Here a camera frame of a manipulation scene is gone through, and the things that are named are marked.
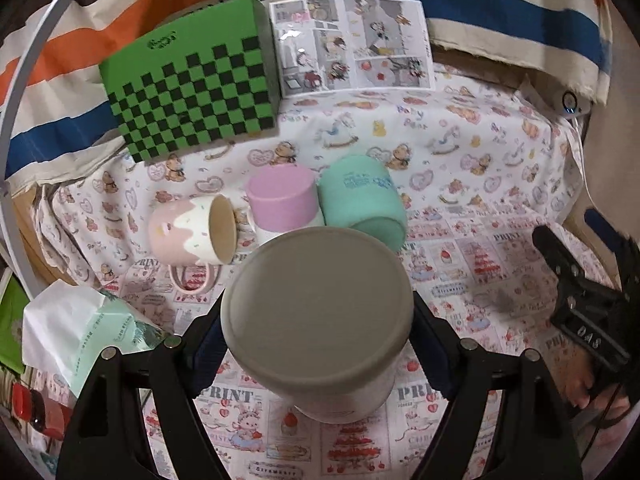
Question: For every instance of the striped fabric cloth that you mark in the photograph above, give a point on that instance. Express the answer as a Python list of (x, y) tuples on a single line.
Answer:
[(64, 127)]

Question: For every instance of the person's right hand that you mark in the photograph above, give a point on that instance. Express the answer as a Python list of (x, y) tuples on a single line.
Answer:
[(579, 390)]

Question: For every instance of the small white speaker device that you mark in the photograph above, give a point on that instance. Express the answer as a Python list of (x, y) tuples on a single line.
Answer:
[(570, 104)]

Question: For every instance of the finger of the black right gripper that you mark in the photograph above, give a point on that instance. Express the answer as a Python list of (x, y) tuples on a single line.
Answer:
[(557, 256), (618, 243)]

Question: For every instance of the green storage box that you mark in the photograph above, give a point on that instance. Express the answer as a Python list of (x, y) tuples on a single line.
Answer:
[(13, 303)]

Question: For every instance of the purple and white mug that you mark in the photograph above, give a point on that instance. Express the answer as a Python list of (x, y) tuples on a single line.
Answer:
[(282, 199)]

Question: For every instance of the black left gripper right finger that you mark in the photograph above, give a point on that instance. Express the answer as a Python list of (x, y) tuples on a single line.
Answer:
[(532, 437)]

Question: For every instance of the printed table cloth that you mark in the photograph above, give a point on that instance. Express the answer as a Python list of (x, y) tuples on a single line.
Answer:
[(466, 171)]

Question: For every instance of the green checkered box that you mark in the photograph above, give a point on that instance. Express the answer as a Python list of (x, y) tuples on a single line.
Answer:
[(207, 76)]

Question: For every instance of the pink and cream mug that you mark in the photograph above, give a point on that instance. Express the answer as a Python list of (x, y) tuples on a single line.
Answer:
[(200, 231)]

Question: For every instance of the comic picture card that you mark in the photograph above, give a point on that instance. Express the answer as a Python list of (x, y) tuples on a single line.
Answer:
[(326, 46)]

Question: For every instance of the red capped sauce bottle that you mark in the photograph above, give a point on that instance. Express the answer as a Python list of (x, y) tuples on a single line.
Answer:
[(43, 414)]

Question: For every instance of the mint tissue pack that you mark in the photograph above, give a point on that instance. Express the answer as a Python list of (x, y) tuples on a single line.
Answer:
[(65, 329)]

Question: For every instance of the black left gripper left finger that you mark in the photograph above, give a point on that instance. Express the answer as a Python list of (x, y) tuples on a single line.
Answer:
[(106, 437)]

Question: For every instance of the white ceramic mug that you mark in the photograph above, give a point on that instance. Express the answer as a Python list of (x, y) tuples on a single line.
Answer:
[(319, 317)]

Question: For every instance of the mint green mug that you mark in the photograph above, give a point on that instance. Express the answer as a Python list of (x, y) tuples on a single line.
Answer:
[(357, 192)]

